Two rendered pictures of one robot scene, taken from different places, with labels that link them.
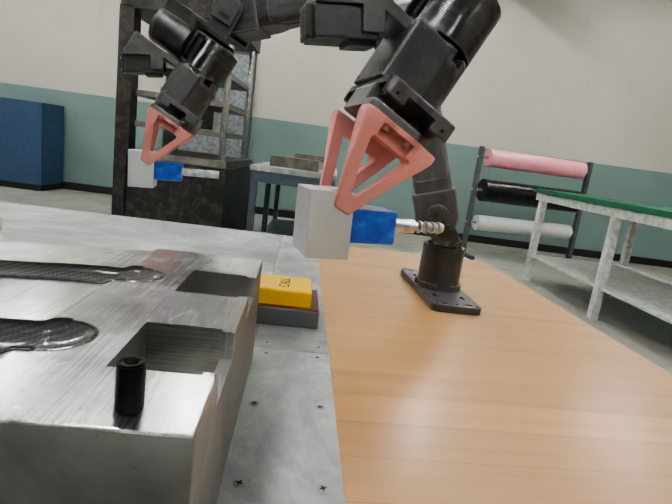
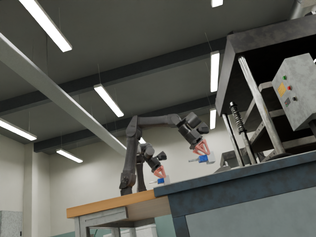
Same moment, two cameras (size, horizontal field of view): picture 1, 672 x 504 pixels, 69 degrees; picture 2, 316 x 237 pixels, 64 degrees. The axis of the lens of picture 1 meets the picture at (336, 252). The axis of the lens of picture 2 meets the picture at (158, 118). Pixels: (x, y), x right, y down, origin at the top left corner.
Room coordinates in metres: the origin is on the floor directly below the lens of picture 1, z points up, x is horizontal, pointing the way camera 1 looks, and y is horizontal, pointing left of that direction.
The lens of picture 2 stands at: (2.05, 0.25, 0.63)
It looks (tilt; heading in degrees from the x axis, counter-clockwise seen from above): 24 degrees up; 187
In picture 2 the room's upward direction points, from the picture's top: 13 degrees counter-clockwise
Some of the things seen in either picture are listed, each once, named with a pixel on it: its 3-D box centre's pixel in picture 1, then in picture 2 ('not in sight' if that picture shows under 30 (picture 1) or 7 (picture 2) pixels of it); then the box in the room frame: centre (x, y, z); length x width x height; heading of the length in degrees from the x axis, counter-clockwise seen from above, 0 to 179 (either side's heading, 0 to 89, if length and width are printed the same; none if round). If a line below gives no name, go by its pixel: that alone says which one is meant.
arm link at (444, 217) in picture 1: (441, 224); (127, 183); (0.73, -0.15, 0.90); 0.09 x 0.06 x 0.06; 173
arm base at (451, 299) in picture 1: (440, 267); (127, 196); (0.73, -0.16, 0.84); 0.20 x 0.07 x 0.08; 7
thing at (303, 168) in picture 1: (298, 200); not in sight; (4.88, 0.45, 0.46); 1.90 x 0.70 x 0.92; 1
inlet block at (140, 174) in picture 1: (175, 171); (201, 159); (0.76, 0.26, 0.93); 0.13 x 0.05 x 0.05; 105
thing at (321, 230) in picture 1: (375, 223); (159, 181); (0.42, -0.03, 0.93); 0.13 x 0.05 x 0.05; 108
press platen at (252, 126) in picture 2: not in sight; (281, 106); (-0.42, 1.18, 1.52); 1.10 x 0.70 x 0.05; 5
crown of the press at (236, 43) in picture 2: not in sight; (267, 87); (-0.42, 1.12, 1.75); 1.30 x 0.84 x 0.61; 5
